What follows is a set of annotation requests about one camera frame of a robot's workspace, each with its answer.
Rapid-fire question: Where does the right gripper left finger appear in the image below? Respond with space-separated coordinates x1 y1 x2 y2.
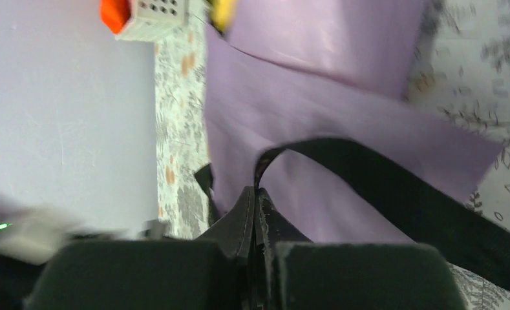
27 187 255 309

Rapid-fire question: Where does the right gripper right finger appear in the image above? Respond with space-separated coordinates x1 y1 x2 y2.
256 189 465 309

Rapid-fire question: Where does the black strap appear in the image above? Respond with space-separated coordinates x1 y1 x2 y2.
193 136 510 300

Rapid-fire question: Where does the yellow fake flower bunch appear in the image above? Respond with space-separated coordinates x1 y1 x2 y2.
207 0 238 34

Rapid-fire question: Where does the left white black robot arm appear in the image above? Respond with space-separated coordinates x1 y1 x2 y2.
0 254 45 309

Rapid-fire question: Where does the white plastic basket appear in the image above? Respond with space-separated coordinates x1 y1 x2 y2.
114 0 189 43

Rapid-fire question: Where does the orange cloth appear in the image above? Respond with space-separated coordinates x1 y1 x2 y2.
99 0 131 34

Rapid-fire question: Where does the floral patterned table mat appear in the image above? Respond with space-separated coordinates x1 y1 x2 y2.
154 0 510 310

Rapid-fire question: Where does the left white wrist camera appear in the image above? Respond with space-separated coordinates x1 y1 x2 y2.
0 208 82 265

